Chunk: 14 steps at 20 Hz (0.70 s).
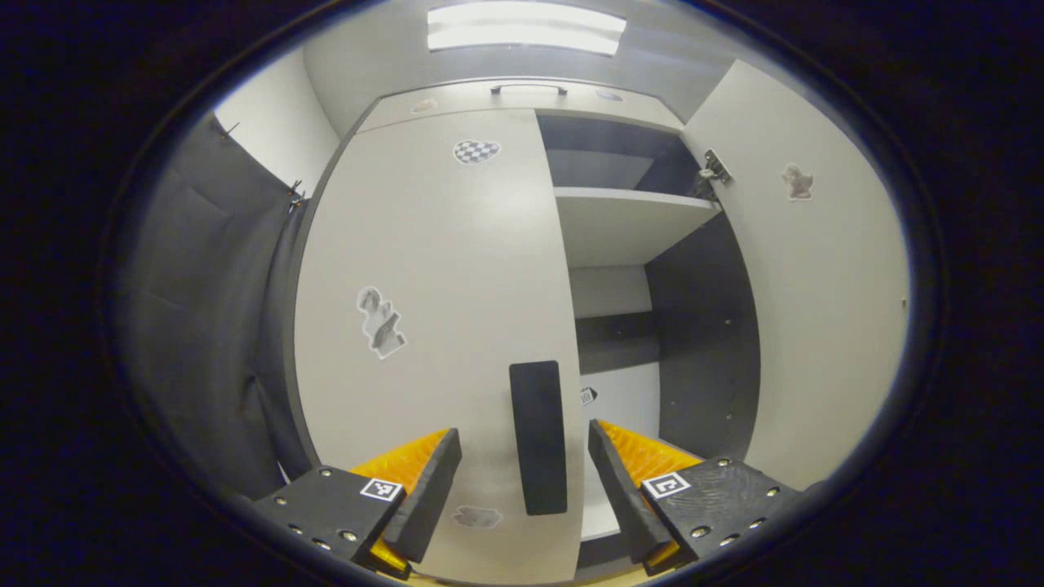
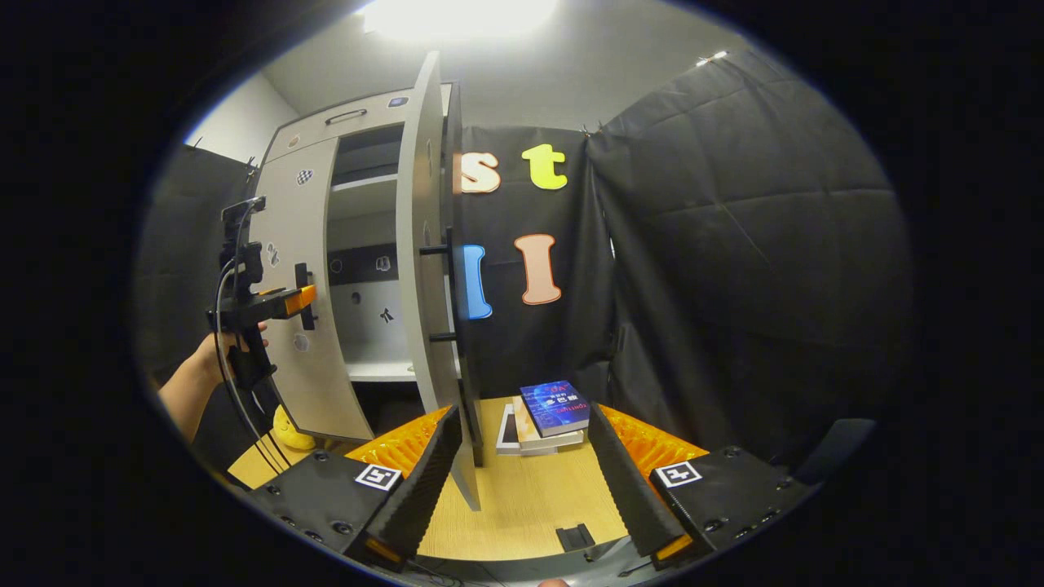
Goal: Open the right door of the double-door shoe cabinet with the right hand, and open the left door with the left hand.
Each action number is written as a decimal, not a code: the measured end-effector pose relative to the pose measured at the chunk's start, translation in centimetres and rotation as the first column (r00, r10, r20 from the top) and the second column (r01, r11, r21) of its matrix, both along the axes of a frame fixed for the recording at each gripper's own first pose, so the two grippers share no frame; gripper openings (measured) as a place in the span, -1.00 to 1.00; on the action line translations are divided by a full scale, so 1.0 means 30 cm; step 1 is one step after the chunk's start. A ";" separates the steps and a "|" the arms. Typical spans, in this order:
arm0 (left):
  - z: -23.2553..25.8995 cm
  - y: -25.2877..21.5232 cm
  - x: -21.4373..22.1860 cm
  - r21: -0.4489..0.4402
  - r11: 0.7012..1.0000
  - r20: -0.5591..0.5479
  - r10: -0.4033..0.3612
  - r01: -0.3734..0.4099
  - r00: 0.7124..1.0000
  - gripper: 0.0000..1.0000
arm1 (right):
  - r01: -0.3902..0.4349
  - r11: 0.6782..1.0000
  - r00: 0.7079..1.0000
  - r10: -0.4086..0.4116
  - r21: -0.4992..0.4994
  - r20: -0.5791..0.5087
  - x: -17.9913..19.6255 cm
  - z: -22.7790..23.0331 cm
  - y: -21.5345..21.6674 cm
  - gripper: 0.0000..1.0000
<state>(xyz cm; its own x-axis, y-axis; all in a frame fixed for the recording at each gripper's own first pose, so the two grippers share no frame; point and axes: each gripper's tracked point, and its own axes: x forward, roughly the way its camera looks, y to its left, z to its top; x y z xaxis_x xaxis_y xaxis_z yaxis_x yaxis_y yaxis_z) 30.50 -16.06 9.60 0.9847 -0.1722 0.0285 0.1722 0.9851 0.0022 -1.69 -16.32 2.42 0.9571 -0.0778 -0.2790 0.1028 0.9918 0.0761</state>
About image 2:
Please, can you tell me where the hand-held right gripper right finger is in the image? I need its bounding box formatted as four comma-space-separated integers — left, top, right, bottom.
586, 403, 818, 570

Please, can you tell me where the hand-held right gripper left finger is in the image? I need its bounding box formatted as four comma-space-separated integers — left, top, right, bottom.
243, 404, 463, 570

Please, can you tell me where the black door handle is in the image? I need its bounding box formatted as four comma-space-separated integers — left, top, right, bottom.
294, 262, 316, 332
418, 227, 459, 345

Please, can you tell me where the grey shoe cabinet door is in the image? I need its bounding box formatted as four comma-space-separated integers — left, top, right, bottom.
251, 137, 376, 443
396, 51, 484, 512

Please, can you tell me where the grey double-door shoe cabinet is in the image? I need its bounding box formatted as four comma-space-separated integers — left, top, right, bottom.
251, 82, 458, 445

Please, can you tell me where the white cabinet shelf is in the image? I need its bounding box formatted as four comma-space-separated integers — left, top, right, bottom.
344, 359, 419, 383
330, 172, 405, 193

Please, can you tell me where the black table clamp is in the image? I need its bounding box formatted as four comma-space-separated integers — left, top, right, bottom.
555, 523, 597, 554

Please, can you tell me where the white book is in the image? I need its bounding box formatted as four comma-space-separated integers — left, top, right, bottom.
495, 403, 524, 456

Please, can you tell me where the blue book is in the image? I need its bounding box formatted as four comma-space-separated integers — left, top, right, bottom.
520, 379, 591, 439

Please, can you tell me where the yellow pineapple plush toy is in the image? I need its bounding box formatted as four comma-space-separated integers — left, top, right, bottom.
272, 404, 317, 452

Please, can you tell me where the dark rounded object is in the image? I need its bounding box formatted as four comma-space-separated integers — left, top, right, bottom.
795, 417, 878, 487

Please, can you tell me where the black backdrop cloth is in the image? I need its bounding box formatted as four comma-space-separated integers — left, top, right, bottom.
135, 49, 914, 482

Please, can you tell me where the large ceiling light panel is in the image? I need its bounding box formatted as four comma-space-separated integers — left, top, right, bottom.
359, 0, 560, 43

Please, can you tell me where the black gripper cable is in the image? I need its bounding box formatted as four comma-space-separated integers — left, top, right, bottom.
212, 204, 291, 475

